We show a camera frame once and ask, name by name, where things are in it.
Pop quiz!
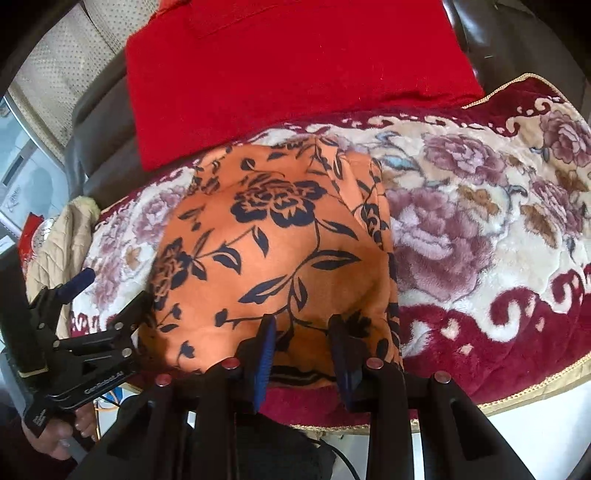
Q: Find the floral plush blanket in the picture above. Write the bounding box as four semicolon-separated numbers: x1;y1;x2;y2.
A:
67;74;591;435

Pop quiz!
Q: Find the person's left hand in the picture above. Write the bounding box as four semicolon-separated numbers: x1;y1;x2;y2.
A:
21;401;100;462

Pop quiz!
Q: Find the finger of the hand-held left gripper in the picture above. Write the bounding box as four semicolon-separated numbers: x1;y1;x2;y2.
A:
28;268;97;333
55;291;153;365

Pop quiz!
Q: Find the beige quilted jacket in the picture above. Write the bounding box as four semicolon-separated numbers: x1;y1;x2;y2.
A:
25;196;100;305

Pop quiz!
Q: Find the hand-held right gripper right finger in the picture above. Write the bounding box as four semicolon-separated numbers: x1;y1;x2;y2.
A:
329;315;525;480

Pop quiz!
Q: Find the dark brown leather sofa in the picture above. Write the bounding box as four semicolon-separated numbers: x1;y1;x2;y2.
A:
60;0;591;217

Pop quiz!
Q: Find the dark cloth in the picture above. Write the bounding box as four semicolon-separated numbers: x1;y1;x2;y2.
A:
231;411;338;480

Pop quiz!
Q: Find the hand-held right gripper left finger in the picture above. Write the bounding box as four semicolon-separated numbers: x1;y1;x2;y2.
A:
69;315;278;480

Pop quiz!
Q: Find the orange floral garment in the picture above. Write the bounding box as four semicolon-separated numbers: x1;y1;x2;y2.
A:
139;138;407;384

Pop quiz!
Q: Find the cream dotted curtain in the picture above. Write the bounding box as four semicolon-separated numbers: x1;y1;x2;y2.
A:
9;0;162;153

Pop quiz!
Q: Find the red knit cloth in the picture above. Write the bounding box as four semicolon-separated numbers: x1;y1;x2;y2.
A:
124;0;485;171

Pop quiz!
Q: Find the black cable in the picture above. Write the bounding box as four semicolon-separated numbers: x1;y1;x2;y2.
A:
318;438;365;480

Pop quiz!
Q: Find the red snack packet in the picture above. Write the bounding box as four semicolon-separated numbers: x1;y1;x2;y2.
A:
16;212;47;268

